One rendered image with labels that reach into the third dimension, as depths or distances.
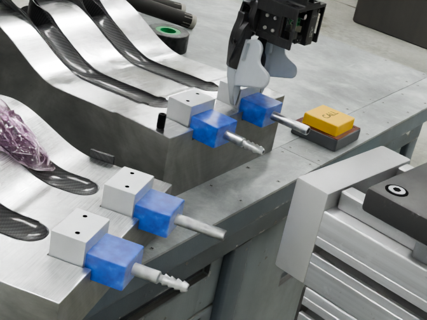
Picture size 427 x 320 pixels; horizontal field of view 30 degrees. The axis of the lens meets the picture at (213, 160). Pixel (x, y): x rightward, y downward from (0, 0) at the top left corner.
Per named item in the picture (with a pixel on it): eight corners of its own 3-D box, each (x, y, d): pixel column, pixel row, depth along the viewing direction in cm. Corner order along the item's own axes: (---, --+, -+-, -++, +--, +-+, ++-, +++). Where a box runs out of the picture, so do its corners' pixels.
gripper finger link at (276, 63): (286, 108, 107) (293, 47, 101) (250, 93, 110) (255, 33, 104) (298, 99, 109) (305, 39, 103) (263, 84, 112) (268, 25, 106)
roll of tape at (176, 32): (180, 42, 154) (183, 25, 153) (191, 57, 147) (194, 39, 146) (140, 39, 151) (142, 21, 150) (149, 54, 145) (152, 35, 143)
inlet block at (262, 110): (312, 145, 105) (322, 107, 103) (293, 154, 102) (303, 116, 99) (233, 108, 112) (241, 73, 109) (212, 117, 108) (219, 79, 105)
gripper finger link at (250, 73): (251, 117, 100) (276, 47, 98) (213, 101, 103) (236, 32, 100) (262, 117, 102) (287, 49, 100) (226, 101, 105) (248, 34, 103)
